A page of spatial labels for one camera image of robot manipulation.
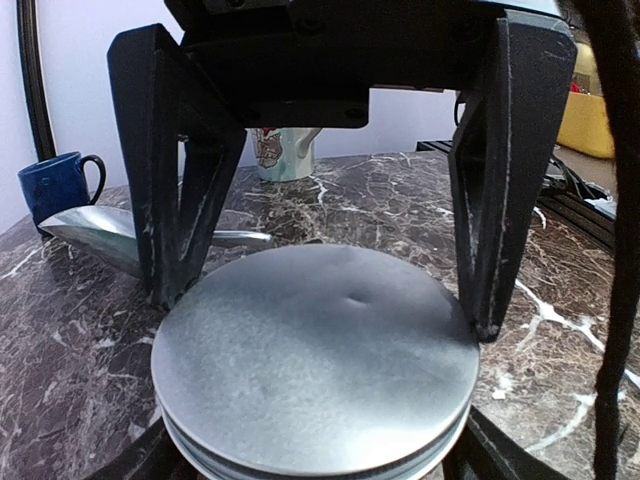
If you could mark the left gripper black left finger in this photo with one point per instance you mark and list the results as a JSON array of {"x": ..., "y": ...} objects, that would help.
[{"x": 149, "y": 457}]

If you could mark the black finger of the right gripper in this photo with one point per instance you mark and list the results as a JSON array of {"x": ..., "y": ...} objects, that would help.
[
  {"x": 499, "y": 158},
  {"x": 181, "y": 146}
]

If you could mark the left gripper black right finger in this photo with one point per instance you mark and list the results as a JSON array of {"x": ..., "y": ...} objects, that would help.
[{"x": 484, "y": 452}]

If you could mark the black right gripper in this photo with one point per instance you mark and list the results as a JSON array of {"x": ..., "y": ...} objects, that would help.
[{"x": 313, "y": 63}]

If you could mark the silver metal scoop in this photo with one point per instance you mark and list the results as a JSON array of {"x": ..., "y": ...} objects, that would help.
[{"x": 105, "y": 232}]

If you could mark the white round lid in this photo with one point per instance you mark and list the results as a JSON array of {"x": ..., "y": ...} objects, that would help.
[{"x": 317, "y": 361}]

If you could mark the yellow bin in background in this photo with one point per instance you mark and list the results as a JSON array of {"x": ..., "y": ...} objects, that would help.
[{"x": 585, "y": 126}]

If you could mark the beige ceramic mug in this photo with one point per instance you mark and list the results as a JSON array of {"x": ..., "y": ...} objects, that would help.
[{"x": 284, "y": 154}]

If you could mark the dark blue mug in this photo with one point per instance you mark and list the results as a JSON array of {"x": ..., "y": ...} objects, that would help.
[{"x": 59, "y": 184}]

